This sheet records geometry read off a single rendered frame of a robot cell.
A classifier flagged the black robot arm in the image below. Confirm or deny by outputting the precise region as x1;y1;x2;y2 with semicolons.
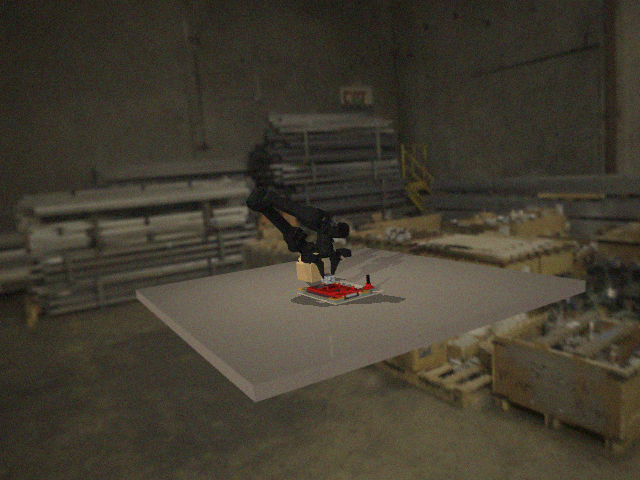
246;187;350;255

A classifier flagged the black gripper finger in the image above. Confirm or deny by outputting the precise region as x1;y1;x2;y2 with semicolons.
329;258;342;275
313;261;324;279

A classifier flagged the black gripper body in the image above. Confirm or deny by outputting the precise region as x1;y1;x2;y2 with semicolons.
301;237;351;263

